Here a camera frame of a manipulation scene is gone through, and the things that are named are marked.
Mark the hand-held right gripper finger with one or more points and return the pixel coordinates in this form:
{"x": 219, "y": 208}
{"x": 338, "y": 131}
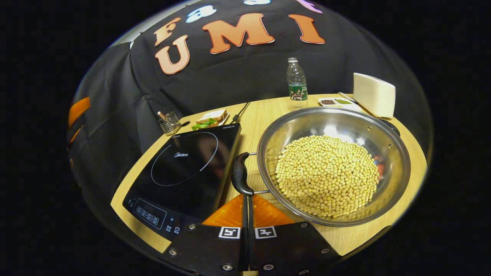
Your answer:
{"x": 251, "y": 245}
{"x": 244, "y": 245}

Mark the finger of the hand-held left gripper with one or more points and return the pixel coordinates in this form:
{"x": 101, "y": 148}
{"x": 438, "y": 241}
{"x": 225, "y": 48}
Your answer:
{"x": 78, "y": 109}

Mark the black induction cooktop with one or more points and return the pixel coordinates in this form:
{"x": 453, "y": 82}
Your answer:
{"x": 184, "y": 184}

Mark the stainless steel pot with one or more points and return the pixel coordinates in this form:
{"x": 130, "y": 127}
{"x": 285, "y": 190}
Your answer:
{"x": 299, "y": 126}

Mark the pinkish pen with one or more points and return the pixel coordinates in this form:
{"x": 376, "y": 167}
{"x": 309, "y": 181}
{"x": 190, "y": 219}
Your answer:
{"x": 161, "y": 115}

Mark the pile of soybeans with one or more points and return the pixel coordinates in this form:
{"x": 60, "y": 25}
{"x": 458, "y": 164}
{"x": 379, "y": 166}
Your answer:
{"x": 326, "y": 176}

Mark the sandwich with lettuce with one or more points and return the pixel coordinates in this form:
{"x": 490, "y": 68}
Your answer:
{"x": 213, "y": 115}

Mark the black backdrop cloth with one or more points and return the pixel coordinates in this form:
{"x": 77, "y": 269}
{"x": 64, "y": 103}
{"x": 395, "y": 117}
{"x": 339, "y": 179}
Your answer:
{"x": 230, "y": 76}

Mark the clear plastic water bottle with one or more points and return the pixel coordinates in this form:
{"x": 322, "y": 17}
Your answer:
{"x": 297, "y": 92}

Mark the white divided bean dish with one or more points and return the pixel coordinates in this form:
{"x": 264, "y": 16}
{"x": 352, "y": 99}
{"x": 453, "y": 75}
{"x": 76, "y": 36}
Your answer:
{"x": 332, "y": 102}

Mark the thin metal spoon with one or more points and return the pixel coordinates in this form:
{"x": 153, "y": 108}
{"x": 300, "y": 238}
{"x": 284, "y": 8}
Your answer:
{"x": 347, "y": 97}

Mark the white box-shaped appliance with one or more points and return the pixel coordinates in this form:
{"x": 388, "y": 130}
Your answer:
{"x": 374, "y": 96}

